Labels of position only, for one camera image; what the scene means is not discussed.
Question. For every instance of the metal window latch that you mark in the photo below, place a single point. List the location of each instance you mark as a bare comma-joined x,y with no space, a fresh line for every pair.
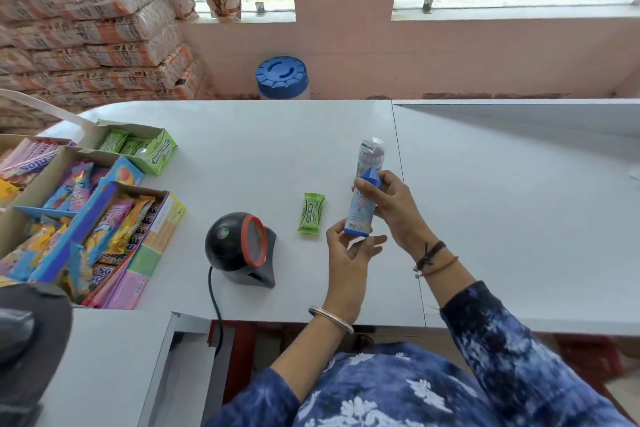
427,5
260,8

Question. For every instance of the blue candy display box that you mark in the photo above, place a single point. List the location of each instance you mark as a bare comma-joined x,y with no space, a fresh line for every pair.
75,186

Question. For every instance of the person's left forearm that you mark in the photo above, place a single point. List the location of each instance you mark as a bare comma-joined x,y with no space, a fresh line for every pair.
305,356

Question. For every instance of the blue floral patterned garment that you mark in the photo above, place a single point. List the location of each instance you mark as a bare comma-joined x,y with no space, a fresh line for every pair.
450,381

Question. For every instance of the white blue capped bottle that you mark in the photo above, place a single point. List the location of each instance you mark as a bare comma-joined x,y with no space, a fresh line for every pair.
364,204

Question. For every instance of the person's left hand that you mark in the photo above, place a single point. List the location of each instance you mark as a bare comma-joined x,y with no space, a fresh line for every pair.
345,276

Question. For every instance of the pink green candy display box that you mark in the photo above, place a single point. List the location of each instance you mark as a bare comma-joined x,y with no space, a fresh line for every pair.
145,256

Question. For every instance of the person's right forearm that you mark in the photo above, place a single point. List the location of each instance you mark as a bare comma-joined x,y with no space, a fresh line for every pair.
447,284

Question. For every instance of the white container with blue lid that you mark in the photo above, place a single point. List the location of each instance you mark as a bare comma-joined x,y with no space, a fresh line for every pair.
282,77

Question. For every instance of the person's right hand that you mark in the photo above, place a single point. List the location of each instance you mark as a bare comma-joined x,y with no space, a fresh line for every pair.
400,214

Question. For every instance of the silver bangle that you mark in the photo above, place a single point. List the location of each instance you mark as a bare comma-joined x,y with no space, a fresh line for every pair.
332,319

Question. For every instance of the stack of clear grain sacks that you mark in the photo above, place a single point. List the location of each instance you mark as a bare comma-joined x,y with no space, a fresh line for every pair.
95,36

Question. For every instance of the cardboard box of pink candy rolls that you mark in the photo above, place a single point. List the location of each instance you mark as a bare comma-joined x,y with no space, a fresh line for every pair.
30,159

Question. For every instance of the person's right thumb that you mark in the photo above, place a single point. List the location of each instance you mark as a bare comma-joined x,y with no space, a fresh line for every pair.
382,216

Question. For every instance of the green gum packet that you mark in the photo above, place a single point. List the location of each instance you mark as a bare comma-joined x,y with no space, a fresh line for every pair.
311,214

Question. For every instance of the white counter drawer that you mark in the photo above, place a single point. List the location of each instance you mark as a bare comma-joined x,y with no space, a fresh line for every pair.
175,371

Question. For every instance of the person's left thumb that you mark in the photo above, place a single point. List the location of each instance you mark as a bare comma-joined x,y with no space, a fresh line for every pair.
372,244

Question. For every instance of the green gum packs in box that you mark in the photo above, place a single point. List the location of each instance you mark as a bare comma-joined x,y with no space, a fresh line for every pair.
122,141

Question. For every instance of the green cardboard gum box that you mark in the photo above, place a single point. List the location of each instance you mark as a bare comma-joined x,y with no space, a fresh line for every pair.
157,154

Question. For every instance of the black barcode scanner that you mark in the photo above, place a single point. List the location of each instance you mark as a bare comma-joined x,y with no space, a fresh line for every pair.
235,246

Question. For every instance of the blue box of mixed candies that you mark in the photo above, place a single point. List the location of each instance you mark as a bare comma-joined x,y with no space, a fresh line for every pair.
85,236

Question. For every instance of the red frame under counter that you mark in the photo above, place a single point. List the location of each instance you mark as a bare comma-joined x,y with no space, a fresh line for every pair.
242,351

